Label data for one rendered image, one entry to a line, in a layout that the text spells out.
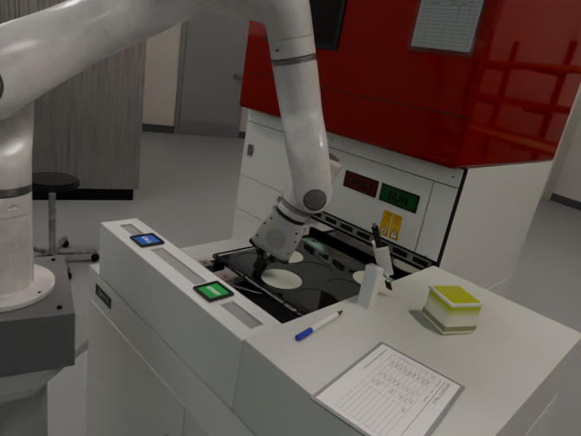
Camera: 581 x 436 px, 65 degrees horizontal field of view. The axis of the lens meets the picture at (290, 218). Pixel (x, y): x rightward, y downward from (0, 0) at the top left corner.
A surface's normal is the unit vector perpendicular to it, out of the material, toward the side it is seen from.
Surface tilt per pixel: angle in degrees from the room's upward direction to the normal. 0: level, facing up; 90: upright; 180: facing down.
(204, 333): 90
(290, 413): 90
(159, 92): 90
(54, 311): 2
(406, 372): 0
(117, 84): 90
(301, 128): 50
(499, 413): 0
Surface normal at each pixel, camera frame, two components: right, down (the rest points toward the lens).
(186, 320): -0.71, 0.11
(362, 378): 0.16, -0.93
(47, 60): 0.77, 0.20
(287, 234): -0.13, 0.30
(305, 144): -0.10, -0.22
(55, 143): 0.47, 0.36
